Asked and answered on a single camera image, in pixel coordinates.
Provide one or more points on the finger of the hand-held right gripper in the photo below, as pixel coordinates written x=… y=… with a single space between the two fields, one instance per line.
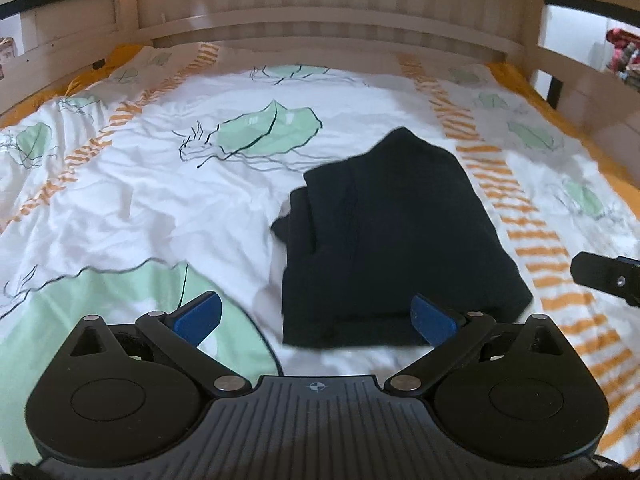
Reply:
x=605 y=275

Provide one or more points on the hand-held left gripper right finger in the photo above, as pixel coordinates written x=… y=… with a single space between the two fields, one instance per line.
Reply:
x=432 y=320

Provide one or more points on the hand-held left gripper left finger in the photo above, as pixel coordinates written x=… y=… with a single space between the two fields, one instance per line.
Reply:
x=197 y=317

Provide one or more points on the black hooded zip jacket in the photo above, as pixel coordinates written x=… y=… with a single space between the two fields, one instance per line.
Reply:
x=400 y=220

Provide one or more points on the white leaf-printed duvet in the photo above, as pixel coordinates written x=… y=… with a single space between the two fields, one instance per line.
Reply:
x=150 y=200

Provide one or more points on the colourful fabric bundle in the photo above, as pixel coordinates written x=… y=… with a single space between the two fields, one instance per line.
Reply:
x=625 y=55

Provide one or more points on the wooden bed frame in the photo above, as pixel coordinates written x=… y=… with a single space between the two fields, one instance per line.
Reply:
x=325 y=0

